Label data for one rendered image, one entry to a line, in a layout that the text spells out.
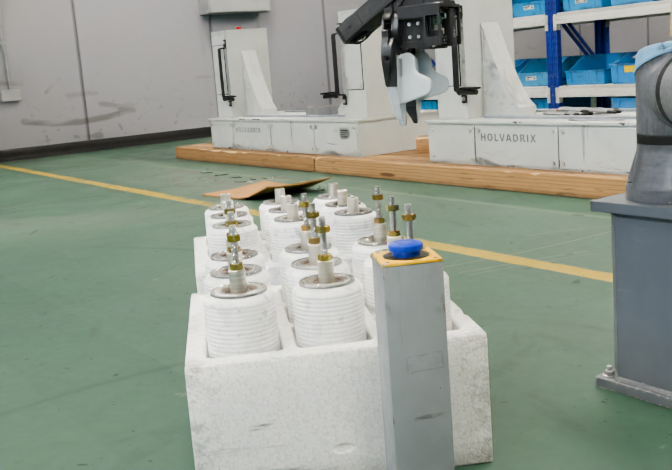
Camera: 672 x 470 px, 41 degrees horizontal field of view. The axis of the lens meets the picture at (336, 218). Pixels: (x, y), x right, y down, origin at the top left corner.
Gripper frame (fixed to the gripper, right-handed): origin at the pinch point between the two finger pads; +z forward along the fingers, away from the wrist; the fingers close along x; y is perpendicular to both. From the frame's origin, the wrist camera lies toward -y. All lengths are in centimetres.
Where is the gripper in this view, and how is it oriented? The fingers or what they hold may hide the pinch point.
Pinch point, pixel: (404, 114)
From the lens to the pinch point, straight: 120.0
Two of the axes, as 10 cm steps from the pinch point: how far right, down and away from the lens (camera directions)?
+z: 0.7, 9.8, 1.7
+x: 4.8, -1.8, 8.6
